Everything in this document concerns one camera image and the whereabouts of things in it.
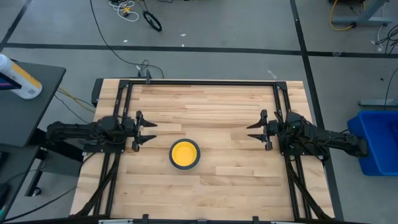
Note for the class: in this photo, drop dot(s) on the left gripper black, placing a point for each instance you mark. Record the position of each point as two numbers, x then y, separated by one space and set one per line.
130 129

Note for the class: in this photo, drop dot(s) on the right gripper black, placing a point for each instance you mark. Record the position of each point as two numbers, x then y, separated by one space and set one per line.
275 130

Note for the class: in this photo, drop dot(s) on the yellow plastic bowl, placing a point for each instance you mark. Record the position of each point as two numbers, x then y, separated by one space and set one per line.
184 154

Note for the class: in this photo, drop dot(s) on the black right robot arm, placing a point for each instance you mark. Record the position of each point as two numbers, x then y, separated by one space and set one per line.
326 140

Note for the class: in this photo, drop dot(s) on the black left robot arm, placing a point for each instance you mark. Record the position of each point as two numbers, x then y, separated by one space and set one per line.
77 129

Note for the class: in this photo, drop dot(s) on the grey plastic bowl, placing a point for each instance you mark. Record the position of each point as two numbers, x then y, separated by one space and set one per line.
180 168

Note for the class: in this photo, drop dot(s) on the black power box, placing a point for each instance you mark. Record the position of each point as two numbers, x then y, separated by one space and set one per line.
97 91

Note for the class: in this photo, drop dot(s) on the blue plastic bin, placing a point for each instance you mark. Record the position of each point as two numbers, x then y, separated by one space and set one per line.
379 146

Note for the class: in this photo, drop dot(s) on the grey metal floor bar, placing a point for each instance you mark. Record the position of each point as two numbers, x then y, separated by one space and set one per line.
377 102

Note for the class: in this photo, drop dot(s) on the black side table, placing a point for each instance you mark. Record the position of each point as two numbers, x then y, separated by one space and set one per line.
25 115

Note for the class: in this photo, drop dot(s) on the white canister yellow label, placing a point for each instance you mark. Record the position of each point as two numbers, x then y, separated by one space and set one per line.
21 81

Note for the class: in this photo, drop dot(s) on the dark flat device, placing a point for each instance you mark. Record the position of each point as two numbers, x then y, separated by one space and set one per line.
7 83

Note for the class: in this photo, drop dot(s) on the grey desk leg base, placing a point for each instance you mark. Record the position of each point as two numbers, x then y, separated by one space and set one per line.
363 20

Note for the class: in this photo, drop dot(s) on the black aluminium table frame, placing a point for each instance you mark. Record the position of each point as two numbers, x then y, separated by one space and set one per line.
202 83

